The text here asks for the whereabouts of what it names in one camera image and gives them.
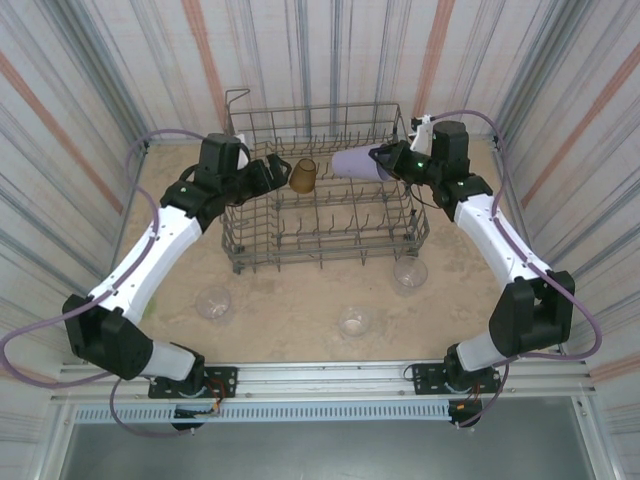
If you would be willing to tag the amber textured cup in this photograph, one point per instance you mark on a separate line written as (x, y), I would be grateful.
(302, 177)

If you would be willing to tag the lilac plastic cup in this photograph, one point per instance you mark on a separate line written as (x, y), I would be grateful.
(355, 165)

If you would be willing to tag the clear plastic cup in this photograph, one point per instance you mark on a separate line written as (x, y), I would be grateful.
(214, 306)
(355, 324)
(410, 277)

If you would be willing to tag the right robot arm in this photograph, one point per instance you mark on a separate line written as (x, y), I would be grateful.
(500, 240)

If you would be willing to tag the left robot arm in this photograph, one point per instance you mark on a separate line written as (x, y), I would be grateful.
(150, 250)

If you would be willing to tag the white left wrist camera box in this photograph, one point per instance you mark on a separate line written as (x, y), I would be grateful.
(244, 155)

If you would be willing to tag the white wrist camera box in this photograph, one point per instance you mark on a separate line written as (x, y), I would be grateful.
(244, 155)
(422, 132)

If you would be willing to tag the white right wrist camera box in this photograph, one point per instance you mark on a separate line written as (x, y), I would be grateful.
(422, 132)

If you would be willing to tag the aluminium mounting rail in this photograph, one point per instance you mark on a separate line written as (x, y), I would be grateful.
(325, 372)

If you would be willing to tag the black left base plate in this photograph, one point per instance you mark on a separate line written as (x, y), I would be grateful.
(225, 375)

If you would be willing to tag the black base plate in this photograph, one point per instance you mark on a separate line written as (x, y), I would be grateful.
(425, 375)
(225, 375)

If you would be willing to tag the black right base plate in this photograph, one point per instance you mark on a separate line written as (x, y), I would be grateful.
(425, 375)

